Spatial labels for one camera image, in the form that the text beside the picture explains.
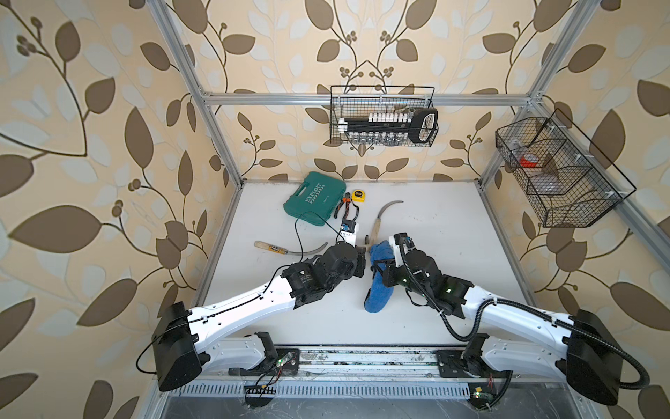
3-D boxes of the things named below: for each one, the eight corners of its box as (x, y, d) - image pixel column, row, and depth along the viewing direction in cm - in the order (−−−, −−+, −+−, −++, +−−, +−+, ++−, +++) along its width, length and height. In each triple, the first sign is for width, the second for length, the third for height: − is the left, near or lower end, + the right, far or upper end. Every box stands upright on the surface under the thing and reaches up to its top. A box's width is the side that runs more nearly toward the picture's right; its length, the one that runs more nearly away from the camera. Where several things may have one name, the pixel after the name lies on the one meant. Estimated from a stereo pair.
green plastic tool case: (283, 212, 112) (281, 205, 108) (311, 177, 126) (310, 169, 122) (322, 227, 106) (321, 220, 103) (347, 189, 121) (347, 181, 117)
